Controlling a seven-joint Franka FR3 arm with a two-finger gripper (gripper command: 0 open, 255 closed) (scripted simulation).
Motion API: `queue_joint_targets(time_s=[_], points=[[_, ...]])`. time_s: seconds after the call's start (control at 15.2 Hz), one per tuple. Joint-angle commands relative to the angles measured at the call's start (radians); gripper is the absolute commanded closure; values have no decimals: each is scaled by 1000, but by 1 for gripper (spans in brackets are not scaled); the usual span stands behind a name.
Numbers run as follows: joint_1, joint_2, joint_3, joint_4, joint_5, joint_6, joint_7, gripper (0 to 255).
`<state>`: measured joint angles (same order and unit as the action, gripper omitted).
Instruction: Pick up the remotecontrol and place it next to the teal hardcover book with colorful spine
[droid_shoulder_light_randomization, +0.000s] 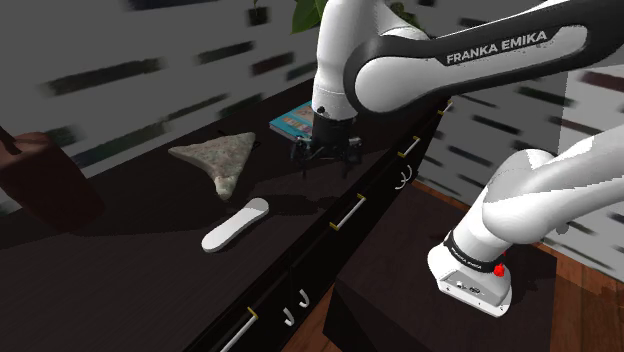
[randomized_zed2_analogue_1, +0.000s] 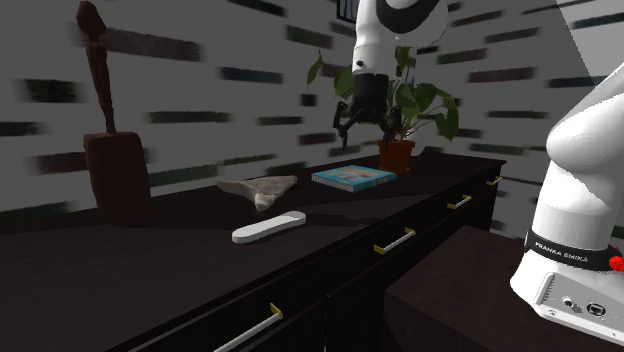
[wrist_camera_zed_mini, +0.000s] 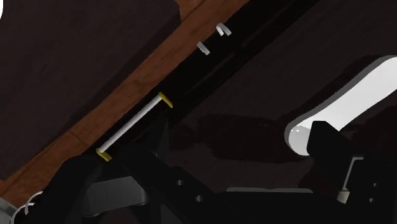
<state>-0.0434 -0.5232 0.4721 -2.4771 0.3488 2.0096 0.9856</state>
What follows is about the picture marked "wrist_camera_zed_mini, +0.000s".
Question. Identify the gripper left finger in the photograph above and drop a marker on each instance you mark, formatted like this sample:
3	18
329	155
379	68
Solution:
173	183

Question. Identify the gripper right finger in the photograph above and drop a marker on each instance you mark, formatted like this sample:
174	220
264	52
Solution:
325	139

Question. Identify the grey rounded box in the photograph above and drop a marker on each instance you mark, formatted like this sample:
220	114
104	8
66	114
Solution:
118	194

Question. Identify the black rounded object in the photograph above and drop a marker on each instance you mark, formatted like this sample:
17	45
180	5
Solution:
66	189

